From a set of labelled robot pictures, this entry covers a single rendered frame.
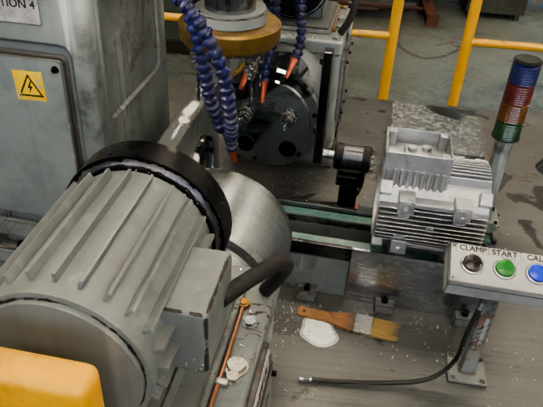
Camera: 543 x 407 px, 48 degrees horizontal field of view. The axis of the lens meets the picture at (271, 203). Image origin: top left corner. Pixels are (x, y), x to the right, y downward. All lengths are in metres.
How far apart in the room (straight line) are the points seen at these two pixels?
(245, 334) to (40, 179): 0.60
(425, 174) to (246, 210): 0.37
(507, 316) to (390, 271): 0.27
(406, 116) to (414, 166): 0.65
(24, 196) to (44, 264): 0.70
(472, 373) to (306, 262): 0.38
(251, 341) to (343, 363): 0.49
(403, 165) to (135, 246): 0.69
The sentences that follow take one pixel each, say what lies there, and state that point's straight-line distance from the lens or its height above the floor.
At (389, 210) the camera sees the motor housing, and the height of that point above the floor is 1.04.
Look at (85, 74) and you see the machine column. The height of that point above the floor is 1.28.
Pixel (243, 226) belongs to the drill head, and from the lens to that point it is 0.90.
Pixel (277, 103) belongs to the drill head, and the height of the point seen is 1.08.
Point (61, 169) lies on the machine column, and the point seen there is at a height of 1.09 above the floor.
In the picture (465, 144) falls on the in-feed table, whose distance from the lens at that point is 1.70.
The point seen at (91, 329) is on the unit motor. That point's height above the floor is 1.33.
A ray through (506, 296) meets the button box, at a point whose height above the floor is 1.03.
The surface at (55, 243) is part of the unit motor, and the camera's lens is 0.55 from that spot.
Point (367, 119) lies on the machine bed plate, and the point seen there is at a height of 0.80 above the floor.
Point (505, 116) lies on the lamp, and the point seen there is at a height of 1.09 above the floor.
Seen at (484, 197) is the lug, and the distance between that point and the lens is 1.16.
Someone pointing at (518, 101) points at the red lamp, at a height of 1.13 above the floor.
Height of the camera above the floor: 1.69
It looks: 35 degrees down
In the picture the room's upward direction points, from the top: 3 degrees clockwise
